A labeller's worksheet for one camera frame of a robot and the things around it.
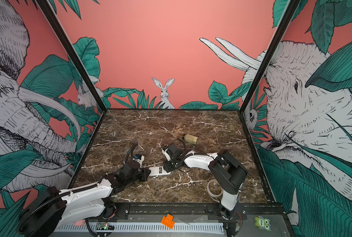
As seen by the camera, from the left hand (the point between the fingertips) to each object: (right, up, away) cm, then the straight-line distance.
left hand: (152, 171), depth 85 cm
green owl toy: (+57, -20, -15) cm, 62 cm away
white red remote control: (+3, 0, +1) cm, 3 cm away
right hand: (+7, +2, +2) cm, 8 cm away
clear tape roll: (+36, -9, -3) cm, 37 cm away
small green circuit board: (-20, -22, -15) cm, 33 cm away
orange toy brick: (+11, -19, -15) cm, 27 cm away
